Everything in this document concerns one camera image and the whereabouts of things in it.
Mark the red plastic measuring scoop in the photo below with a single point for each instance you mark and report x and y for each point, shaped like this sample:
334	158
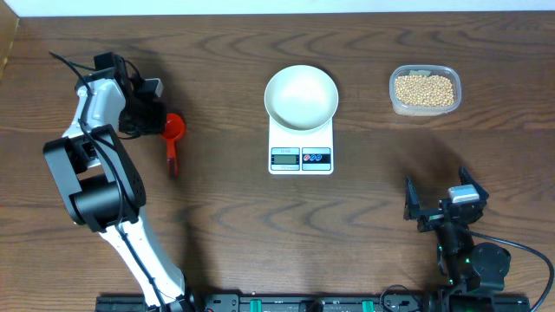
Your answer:
175	129

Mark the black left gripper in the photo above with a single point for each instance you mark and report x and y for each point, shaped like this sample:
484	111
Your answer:
153	127

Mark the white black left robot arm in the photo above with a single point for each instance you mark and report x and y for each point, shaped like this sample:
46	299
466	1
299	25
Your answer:
102	189

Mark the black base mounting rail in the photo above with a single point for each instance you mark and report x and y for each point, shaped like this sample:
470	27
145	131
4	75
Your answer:
389	302

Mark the wooden side panel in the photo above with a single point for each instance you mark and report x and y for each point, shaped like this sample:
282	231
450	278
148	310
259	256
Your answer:
9	22

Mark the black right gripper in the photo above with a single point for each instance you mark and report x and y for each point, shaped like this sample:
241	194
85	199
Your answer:
431	217

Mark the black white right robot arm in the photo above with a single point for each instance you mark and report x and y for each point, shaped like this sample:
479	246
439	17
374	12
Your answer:
476	272

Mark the cream round bowl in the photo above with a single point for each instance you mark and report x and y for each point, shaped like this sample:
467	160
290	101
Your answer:
301	98

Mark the clear container of soybeans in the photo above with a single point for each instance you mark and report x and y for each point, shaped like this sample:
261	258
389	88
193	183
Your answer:
424	90

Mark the white digital kitchen scale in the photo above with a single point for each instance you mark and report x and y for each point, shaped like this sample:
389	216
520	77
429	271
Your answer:
304	153

